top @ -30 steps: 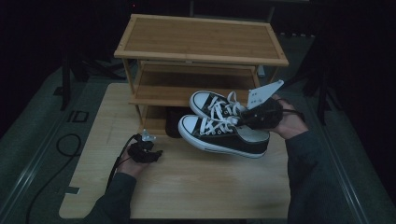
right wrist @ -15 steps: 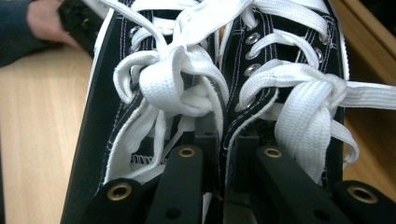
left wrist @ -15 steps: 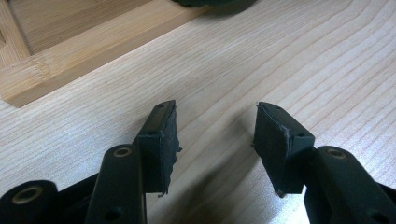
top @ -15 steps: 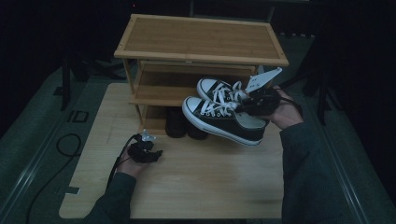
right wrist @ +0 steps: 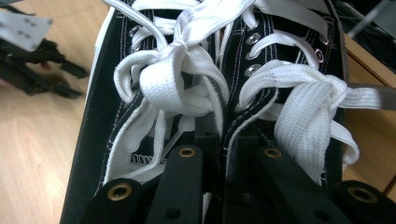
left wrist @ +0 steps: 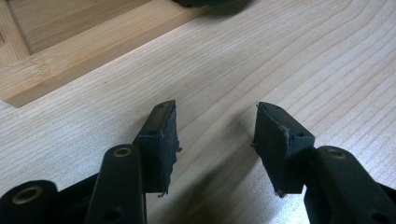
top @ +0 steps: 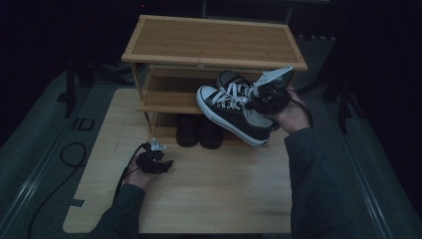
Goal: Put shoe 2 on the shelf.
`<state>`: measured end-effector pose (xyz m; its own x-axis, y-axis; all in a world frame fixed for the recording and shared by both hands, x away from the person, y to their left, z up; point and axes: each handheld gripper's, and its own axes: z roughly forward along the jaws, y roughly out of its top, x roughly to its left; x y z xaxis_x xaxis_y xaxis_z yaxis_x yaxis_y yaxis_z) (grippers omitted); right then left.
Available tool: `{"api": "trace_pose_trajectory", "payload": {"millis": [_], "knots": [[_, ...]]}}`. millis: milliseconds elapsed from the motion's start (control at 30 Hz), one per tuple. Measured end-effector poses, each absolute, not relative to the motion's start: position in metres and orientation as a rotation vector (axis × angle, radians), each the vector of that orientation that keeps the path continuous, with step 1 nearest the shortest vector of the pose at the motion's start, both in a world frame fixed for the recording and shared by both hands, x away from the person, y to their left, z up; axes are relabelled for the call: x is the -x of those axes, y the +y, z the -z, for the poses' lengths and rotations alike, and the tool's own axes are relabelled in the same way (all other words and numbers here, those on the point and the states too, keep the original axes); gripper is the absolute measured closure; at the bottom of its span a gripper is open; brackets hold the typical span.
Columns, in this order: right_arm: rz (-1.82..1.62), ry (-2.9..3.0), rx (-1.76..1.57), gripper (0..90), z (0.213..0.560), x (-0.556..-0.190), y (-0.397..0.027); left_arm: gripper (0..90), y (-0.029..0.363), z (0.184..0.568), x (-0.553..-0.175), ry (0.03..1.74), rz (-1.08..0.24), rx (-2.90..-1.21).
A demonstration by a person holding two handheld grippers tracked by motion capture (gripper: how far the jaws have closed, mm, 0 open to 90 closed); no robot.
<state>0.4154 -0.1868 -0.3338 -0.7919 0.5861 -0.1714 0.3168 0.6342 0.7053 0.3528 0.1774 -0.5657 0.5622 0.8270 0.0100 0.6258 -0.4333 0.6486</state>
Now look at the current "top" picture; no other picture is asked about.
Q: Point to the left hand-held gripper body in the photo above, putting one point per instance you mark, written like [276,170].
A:
[151,161]

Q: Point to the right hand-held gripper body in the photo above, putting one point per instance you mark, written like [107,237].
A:
[272,99]

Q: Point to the wooden shoe rack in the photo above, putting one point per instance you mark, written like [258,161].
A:
[212,41]

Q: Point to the person's left hand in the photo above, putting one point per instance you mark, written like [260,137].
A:
[137,177]

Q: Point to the person's right hand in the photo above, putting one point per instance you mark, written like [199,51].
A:
[293,118]

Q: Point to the black metal stand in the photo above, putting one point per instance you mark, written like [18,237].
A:
[70,89]
[343,106]

